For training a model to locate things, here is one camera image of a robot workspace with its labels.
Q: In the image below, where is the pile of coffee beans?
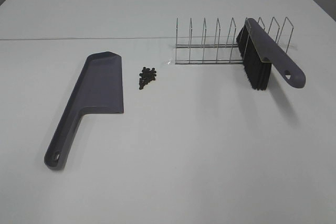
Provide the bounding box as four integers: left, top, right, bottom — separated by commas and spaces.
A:
139, 67, 157, 90

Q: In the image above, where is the grey plastic dustpan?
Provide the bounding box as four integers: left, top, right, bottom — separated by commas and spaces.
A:
44, 51, 124, 170

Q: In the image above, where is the metal wire rack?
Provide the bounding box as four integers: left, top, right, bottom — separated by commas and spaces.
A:
168, 17, 294, 65

